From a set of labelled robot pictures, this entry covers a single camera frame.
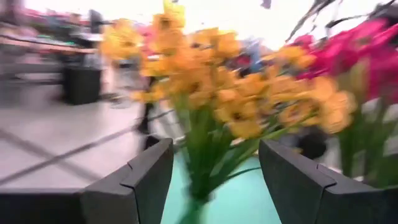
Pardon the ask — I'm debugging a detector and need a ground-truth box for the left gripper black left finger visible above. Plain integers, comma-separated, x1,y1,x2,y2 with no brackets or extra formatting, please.
0,138,174,224

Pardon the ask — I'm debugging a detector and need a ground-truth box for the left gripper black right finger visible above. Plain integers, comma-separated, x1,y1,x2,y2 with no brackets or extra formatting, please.
258,139,398,224

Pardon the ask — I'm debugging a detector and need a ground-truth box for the orange artificial flower bunch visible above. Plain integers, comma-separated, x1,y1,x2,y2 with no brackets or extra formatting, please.
261,45,358,141
99,0,187,106
136,27,271,203

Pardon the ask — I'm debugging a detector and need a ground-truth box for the red artificial flower bunch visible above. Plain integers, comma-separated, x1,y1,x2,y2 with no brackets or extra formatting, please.
292,18,389,78
338,52,398,187

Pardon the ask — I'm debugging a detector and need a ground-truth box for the green glass vase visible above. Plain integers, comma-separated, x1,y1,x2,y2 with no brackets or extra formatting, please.
177,194,215,224

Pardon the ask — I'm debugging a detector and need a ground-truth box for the teal table mat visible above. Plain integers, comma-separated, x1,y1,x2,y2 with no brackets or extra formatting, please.
160,149,282,224

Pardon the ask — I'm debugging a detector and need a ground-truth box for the black box on floor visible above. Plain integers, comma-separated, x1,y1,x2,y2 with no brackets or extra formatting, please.
61,65,103,106

